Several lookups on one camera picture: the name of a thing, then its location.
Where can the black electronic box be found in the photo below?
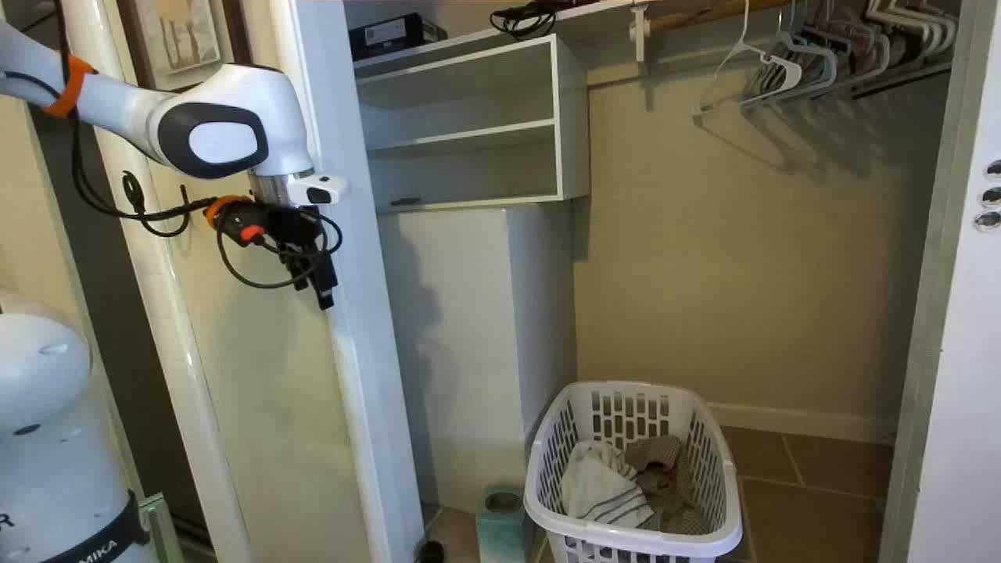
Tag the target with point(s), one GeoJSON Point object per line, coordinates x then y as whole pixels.
{"type": "Point", "coordinates": [384, 33]}

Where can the pale blue plastic hanger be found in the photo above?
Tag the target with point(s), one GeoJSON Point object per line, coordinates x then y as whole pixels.
{"type": "Point", "coordinates": [818, 60]}

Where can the white shelf unit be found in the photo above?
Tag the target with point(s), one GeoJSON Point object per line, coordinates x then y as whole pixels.
{"type": "Point", "coordinates": [472, 313]}

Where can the white closet door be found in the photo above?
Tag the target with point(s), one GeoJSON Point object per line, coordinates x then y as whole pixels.
{"type": "Point", "coordinates": [960, 396]}

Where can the teal cloth garment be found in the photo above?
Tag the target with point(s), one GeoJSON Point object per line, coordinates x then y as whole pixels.
{"type": "Point", "coordinates": [502, 524]}

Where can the brown framed picture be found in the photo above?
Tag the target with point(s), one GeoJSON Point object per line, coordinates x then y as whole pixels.
{"type": "Point", "coordinates": [176, 42]}

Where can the white closet shelf board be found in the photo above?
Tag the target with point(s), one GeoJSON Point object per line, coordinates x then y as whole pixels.
{"type": "Point", "coordinates": [472, 46]}

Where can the white closet frame trim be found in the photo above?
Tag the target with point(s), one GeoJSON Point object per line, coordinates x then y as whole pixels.
{"type": "Point", "coordinates": [365, 364]}

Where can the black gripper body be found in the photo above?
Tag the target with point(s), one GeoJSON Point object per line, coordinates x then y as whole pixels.
{"type": "Point", "coordinates": [274, 225]}

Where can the pale green stand edge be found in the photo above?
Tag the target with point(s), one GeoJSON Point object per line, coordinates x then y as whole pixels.
{"type": "Point", "coordinates": [160, 527]}

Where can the small black object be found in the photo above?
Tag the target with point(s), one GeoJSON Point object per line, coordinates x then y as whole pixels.
{"type": "Point", "coordinates": [431, 553]}

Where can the grey crumpled cloth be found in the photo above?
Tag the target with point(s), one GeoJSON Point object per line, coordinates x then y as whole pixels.
{"type": "Point", "coordinates": [668, 482]}

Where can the white plastic laundry basket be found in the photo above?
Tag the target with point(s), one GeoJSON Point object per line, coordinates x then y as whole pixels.
{"type": "Point", "coordinates": [709, 489]}

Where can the white plastic hanger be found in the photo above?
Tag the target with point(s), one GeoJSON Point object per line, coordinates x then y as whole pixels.
{"type": "Point", "coordinates": [923, 30]}
{"type": "Point", "coordinates": [778, 64]}

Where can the black door hinge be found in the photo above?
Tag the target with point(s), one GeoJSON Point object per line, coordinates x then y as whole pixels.
{"type": "Point", "coordinates": [989, 195]}

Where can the clothes hangers on rod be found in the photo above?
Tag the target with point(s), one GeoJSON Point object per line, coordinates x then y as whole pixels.
{"type": "Point", "coordinates": [901, 79]}

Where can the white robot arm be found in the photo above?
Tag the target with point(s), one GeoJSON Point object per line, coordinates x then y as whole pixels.
{"type": "Point", "coordinates": [113, 109]}

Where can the white door trim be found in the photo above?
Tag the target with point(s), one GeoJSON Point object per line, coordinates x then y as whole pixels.
{"type": "Point", "coordinates": [188, 364]}

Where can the striped white towel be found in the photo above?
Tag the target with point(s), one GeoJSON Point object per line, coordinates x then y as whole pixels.
{"type": "Point", "coordinates": [599, 489]}

